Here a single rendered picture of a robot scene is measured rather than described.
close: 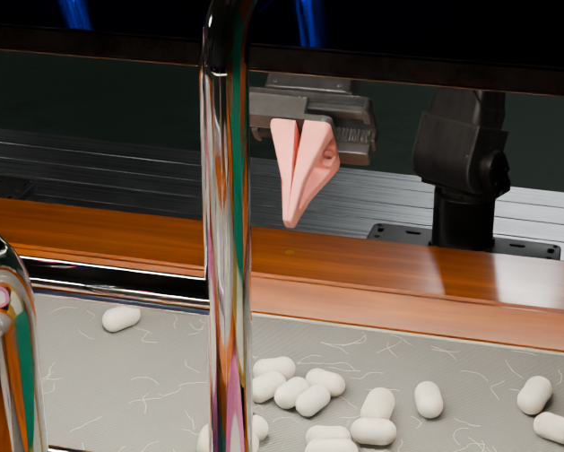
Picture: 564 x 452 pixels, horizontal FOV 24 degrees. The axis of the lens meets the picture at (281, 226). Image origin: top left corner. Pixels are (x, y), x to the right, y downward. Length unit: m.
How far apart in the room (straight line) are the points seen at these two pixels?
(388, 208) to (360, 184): 0.08
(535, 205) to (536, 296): 0.41
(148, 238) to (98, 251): 0.05
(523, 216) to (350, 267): 0.39
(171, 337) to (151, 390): 0.08
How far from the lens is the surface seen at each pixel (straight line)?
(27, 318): 0.41
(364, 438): 0.94
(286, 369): 1.00
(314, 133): 1.00
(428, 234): 1.39
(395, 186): 1.53
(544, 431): 0.96
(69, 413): 0.99
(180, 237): 1.19
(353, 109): 1.01
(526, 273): 1.14
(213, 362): 0.68
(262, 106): 1.01
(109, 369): 1.04
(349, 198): 1.50
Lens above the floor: 1.28
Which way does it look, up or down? 25 degrees down
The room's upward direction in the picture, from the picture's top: straight up
